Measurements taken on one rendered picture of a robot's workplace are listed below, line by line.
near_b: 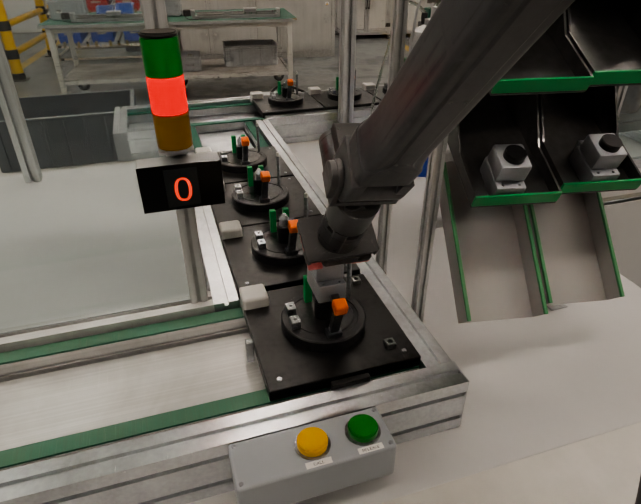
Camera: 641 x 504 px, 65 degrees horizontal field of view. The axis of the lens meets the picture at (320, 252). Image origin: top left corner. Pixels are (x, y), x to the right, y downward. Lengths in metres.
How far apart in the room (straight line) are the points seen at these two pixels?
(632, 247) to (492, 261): 1.20
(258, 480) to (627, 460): 0.55
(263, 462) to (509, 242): 0.53
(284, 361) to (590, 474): 0.47
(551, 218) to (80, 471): 0.82
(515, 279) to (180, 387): 0.57
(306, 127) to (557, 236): 1.20
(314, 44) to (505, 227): 7.37
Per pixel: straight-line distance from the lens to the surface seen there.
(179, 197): 0.79
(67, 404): 0.89
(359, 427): 0.71
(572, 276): 0.98
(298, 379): 0.77
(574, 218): 1.01
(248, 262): 1.02
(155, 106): 0.75
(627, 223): 1.97
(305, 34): 8.13
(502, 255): 0.91
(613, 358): 1.10
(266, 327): 0.85
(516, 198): 0.78
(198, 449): 0.72
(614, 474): 0.91
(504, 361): 1.01
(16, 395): 0.94
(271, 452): 0.70
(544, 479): 0.86
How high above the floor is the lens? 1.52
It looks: 32 degrees down
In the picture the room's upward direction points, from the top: straight up
